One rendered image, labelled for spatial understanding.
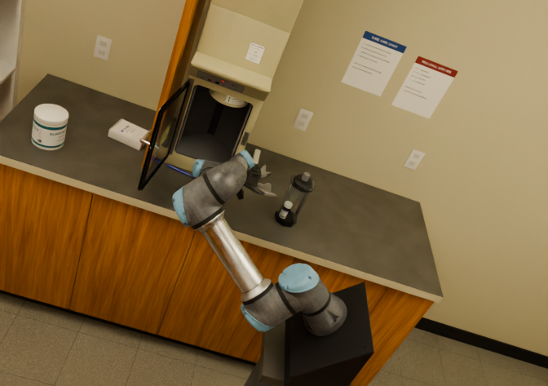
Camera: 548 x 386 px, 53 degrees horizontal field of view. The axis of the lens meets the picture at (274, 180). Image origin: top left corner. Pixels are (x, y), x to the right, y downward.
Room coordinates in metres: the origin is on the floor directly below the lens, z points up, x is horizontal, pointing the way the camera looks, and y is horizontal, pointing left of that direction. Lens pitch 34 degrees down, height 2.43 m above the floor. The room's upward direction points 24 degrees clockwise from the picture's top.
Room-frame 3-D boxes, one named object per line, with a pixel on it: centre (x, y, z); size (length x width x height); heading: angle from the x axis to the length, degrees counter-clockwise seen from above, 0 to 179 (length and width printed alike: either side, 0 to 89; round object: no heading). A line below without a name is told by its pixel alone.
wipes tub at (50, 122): (1.78, 0.94, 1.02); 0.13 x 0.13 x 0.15
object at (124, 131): (2.05, 0.69, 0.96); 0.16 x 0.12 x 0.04; 90
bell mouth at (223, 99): (2.11, 0.33, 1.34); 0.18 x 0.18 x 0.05
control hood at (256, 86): (1.95, 0.32, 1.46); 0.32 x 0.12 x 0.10; 100
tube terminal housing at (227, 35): (2.13, 0.35, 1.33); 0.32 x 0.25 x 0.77; 100
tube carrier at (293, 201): (1.96, -0.12, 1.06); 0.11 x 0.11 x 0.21
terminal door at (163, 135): (1.81, 0.48, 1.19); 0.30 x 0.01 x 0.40; 0
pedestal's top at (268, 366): (1.34, -0.35, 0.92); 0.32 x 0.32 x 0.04; 11
